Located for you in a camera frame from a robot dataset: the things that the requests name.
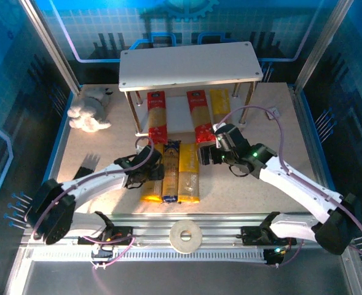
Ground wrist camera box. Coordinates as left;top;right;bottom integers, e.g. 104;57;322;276
136;146;163;167
213;122;248;146

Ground yellow spaghetti bag clear window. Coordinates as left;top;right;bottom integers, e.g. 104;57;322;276
177;142;200;203
140;143;165;203

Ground dark blue spaghetti bag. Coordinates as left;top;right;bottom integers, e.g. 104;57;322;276
161;140;181;203

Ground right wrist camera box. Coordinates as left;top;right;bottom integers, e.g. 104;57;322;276
213;122;248;146

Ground white tape roll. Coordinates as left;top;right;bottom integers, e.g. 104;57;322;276
169;219;203;254

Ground white two-tier shelf chrome legs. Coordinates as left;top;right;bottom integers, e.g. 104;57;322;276
118;41;264;138

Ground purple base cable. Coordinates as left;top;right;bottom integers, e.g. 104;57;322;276
268;239;306;269
81;235;137;270

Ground all-yellow pasta bag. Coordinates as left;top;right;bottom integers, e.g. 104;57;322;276
210;88;233;125

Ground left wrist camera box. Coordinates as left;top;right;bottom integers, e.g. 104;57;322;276
136;146;163;167

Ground white plush toy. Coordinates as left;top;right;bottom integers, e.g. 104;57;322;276
66;87;114;133

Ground aluminium frame post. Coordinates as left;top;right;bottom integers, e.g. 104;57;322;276
19;0;82;95
293;0;355;92

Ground red spaghetti bag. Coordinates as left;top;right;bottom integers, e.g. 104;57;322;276
146;91;169;145
186;89;218;146

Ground white slotted cable duct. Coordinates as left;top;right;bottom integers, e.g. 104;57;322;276
31;248;267;262

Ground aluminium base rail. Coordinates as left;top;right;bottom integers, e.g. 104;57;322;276
20;213;350;248

